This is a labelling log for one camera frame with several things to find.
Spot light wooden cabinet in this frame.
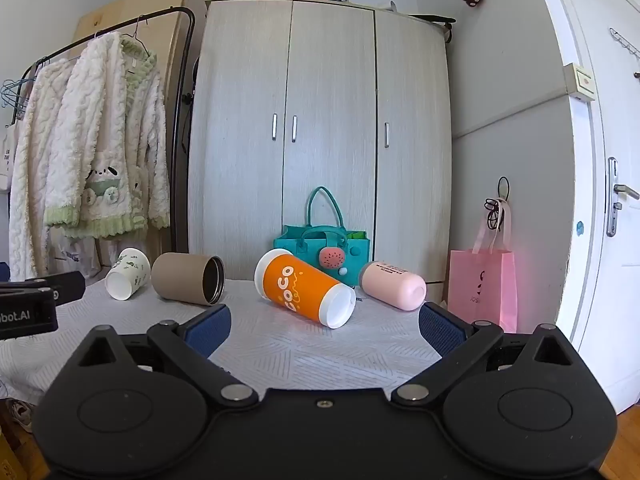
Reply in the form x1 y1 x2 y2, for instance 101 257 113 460
72 0 209 257

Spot teal felt handbag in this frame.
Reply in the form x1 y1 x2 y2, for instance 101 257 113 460
273 186 370 292

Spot grey wood-grain wardrobe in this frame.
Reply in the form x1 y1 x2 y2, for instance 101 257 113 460
187 0 454 287

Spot white patterned tablecloth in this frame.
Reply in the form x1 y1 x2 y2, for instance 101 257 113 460
0 274 452 407

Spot white door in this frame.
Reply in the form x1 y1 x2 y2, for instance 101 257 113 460
529 0 640 417

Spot pink paper gift bag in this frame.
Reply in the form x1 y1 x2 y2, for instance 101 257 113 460
446 199 519 334

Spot metal hook rail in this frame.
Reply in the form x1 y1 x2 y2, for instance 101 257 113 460
608 27 640 79

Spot blue wire hangers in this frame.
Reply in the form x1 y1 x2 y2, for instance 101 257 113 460
0 78 32 112

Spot white fleece robe green trim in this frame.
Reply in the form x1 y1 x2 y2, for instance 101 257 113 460
42 31 171 240

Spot tan metal tumbler cup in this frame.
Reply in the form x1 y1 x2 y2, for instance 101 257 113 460
151 252 227 307

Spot black clothes rack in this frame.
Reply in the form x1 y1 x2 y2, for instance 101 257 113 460
19 6 197 257

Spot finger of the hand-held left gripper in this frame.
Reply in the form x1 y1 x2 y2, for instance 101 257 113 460
0 270 87 306

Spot orange cup with white lid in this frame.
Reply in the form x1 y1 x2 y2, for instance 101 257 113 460
254 248 357 330

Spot pink watermelon charm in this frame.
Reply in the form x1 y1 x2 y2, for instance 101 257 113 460
319 246 350 277

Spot pink cup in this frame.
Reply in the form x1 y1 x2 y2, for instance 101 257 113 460
358 260 428 312

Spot white paper cup green print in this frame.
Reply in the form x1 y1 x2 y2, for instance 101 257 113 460
104 247 151 302

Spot silver door handle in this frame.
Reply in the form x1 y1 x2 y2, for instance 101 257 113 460
605 156 640 239

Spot white shoe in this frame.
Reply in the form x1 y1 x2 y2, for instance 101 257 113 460
4 397 37 434

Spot clear plastic bag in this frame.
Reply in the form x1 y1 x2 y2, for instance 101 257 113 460
49 229 120 282

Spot black hair ties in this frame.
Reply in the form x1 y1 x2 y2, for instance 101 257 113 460
483 176 512 234

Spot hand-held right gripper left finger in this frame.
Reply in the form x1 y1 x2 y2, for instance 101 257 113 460
62 304 259 409

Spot black item on wardrobe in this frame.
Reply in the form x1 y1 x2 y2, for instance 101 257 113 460
414 12 457 44

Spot white tote bag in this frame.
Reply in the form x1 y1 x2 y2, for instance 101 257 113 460
0 121 17 192

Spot beige wall switch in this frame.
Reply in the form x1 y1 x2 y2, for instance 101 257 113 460
563 62 597 103

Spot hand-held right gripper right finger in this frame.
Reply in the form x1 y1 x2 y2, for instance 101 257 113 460
391 302 589 407

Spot cardboard box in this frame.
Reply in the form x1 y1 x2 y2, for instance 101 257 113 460
0 424 52 480

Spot plain white fleece robe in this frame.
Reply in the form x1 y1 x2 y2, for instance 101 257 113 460
8 58 77 282

